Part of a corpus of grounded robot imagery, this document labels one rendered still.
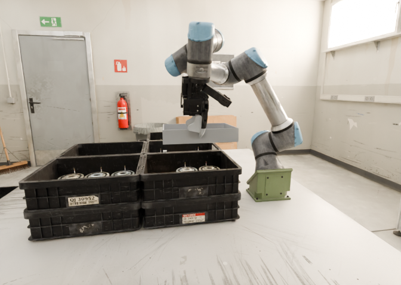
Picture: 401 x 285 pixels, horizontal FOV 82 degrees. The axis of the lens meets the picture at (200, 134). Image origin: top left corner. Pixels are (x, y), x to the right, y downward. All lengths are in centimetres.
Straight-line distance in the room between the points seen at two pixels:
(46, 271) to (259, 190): 87
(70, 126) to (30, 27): 155
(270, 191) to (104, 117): 340
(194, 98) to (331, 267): 67
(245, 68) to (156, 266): 86
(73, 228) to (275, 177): 88
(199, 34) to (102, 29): 362
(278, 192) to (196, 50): 81
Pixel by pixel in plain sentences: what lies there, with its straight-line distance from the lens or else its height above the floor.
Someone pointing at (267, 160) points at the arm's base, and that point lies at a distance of 121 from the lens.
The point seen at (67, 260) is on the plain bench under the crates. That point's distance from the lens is 95.
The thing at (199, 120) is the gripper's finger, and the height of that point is 114.
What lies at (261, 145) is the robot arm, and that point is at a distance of 125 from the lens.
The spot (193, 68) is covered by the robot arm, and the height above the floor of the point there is 130.
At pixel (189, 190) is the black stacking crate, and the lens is 92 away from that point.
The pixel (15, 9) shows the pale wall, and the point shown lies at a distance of 471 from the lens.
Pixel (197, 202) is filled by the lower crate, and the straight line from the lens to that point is 95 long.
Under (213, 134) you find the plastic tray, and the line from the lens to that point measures 82.
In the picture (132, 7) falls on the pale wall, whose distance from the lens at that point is 427.
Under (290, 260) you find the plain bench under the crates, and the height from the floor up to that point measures 70.
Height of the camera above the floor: 123
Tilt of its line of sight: 11 degrees down
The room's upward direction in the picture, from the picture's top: straight up
